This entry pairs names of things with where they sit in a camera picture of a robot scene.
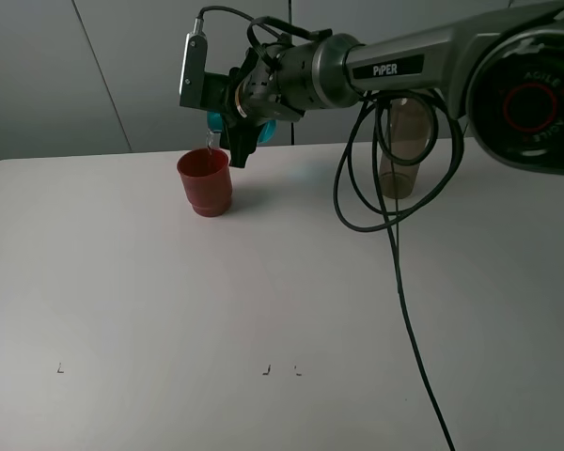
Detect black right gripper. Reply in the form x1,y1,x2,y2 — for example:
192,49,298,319
201,44,306,168

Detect teal transparent plastic cup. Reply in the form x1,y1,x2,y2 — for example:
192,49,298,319
207,112,276,144

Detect brown transparent plastic bottle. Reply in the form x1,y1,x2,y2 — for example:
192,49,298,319
379,99,431,200

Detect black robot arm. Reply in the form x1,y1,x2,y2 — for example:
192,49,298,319
198,1,564,175

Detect red plastic cup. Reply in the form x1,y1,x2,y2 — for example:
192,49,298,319
177,148,232,217

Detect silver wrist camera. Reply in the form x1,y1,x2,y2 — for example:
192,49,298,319
180,32,208,109

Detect black camera cable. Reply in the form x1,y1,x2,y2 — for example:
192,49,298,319
195,5,466,451

